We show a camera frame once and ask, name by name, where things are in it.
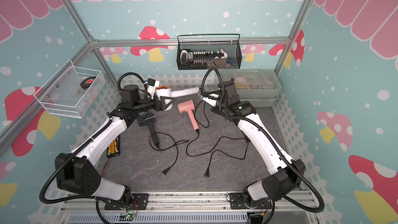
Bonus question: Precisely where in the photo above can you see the black white power strip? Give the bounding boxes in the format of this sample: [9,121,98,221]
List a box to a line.
[178,49,228,68]

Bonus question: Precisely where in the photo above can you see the yellow black pliers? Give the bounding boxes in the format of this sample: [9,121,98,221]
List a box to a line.
[107,136,121,158]

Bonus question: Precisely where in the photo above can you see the green clear storage box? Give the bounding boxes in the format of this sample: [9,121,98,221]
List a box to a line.
[220,68,282,108]

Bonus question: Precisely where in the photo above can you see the black hair dryer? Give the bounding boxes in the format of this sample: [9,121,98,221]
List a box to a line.
[137,112,160,148]

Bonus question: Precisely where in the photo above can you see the white wire mesh basket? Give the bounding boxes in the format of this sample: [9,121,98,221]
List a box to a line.
[34,60,105,119]

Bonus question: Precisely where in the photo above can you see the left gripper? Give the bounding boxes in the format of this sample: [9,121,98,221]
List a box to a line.
[133,92,174,113]

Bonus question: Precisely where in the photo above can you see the black red tape measure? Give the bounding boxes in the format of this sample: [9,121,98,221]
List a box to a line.
[80,76,96,90]

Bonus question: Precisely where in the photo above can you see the white hair dryer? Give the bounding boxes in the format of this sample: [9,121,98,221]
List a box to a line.
[155,86,200,99]

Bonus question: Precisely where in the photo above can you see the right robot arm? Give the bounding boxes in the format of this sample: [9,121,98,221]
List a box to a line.
[199,68,325,213]

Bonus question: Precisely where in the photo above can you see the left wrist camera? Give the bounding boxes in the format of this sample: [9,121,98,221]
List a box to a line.
[146,78,160,99]

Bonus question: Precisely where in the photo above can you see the pink dryer black cord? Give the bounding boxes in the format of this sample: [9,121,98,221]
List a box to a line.
[186,130,249,178]

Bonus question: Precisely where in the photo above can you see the black wire mesh basket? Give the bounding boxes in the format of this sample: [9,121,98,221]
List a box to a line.
[176,34,242,70]

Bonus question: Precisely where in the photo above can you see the pink hair dryer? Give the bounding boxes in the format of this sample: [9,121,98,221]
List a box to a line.
[178,100,200,133]

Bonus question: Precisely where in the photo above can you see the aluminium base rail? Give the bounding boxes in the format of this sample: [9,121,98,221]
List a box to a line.
[55,190,324,224]

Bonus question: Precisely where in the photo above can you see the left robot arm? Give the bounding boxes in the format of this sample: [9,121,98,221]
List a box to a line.
[39,72,174,208]

